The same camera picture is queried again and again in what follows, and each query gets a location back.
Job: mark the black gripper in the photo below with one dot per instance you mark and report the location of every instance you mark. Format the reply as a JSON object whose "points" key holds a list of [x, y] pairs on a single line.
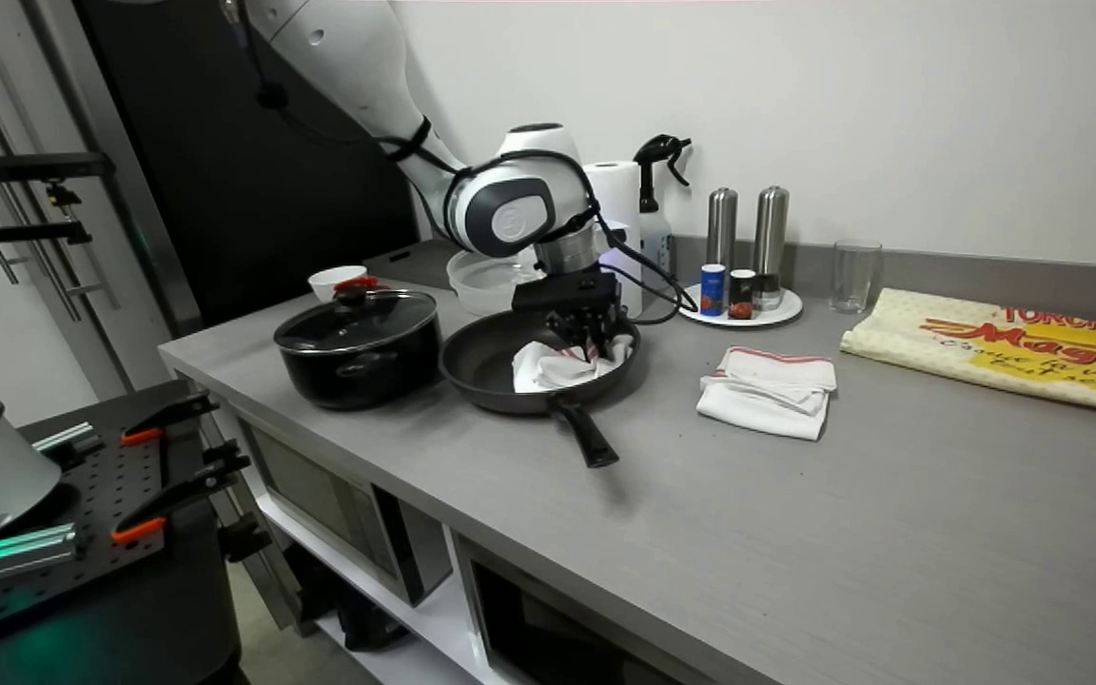
{"points": [[582, 308]]}

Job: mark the white towel with red stripe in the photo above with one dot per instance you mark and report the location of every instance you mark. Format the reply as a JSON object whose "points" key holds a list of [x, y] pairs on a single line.
{"points": [[542, 368]]}

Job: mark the black frying pan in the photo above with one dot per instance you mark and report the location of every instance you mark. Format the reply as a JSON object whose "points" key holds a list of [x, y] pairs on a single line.
{"points": [[479, 361]]}

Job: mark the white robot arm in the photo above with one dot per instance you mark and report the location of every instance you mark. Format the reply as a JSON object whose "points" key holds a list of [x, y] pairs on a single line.
{"points": [[527, 194]]}

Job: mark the white paper towel roll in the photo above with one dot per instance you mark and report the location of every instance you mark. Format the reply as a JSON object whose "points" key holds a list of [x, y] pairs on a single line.
{"points": [[616, 189]]}

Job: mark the folded white towel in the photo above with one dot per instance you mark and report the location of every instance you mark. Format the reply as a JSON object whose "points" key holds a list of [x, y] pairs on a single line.
{"points": [[786, 398]]}

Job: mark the clear plastic container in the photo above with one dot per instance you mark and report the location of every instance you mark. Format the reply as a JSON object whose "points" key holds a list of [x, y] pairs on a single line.
{"points": [[490, 284]]}

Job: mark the blue small can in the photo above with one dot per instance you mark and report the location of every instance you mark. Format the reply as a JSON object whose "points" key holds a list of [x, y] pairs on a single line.
{"points": [[712, 289]]}

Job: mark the dark small jar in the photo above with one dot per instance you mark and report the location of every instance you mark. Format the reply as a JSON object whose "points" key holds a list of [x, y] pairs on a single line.
{"points": [[743, 294]]}

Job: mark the left steel grinder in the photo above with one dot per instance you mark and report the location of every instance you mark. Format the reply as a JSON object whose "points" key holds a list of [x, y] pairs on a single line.
{"points": [[720, 224]]}

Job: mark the steel grinder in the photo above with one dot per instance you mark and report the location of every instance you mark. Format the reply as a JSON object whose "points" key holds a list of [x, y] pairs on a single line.
{"points": [[720, 224], [769, 233]]}

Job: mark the spray bottle black nozzle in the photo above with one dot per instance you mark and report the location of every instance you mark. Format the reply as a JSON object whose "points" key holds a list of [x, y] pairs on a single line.
{"points": [[655, 161]]}

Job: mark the white round plate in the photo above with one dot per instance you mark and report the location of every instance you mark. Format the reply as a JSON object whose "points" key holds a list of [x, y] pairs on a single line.
{"points": [[786, 308]]}

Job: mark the black pot with glass lid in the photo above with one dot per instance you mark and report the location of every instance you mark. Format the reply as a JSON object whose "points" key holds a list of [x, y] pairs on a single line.
{"points": [[362, 347]]}

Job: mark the right steel grinder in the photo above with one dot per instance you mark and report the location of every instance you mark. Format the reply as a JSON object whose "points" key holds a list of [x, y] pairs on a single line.
{"points": [[769, 233]]}

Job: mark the clear drinking glass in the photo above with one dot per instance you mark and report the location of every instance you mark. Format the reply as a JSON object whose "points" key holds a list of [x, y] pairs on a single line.
{"points": [[854, 276]]}

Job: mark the black perforated breadboard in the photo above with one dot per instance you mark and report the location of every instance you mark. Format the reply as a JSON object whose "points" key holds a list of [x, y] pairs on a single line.
{"points": [[56, 522]]}

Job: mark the yellow red printed bag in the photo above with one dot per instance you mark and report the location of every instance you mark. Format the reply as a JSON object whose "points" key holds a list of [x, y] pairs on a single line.
{"points": [[1012, 347]]}

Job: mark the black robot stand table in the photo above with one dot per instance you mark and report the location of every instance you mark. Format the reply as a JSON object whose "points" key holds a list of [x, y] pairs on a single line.
{"points": [[157, 620]]}

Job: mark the orange handled clamp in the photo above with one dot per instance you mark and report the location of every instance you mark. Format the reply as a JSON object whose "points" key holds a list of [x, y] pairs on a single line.
{"points": [[160, 508], [155, 427]]}

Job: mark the camera tripod arm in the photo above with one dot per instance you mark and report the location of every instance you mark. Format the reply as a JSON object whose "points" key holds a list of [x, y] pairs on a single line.
{"points": [[53, 167]]}

